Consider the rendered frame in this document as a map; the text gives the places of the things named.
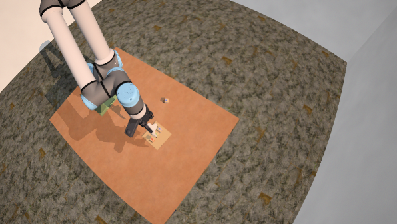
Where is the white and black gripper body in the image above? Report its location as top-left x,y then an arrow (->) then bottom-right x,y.
139,104 -> 154,127

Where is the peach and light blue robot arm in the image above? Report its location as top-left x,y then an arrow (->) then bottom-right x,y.
39,0 -> 146,137

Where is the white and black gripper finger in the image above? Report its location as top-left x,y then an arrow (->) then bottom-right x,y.
143,123 -> 157,137

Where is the tan flat mat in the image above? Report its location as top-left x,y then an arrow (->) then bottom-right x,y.
142,121 -> 172,150

